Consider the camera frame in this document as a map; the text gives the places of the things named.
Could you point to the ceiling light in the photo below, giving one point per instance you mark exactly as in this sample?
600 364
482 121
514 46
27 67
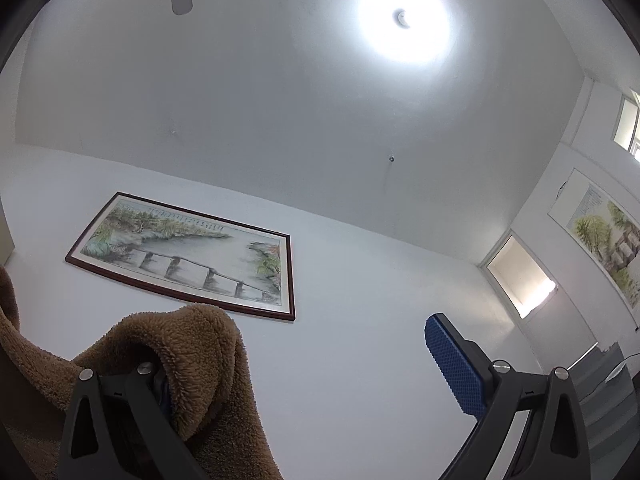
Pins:
401 17

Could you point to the high wall window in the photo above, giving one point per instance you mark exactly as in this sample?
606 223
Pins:
627 125

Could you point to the brown fleece towel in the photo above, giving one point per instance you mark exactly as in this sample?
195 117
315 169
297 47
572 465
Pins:
200 340

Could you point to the framed landscape painting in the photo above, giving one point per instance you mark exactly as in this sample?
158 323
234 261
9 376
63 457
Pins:
190 255

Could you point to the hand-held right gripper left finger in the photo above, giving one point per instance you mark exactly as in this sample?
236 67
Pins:
135 410

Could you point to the unframed landscape wall painting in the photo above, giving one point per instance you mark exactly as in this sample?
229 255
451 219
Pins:
605 240

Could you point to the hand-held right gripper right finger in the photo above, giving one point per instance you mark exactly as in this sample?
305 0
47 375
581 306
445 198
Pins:
452 360

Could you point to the grey cabinet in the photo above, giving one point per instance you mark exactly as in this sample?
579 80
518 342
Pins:
605 410

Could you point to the white door with transom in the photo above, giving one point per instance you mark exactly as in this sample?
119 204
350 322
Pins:
520 275

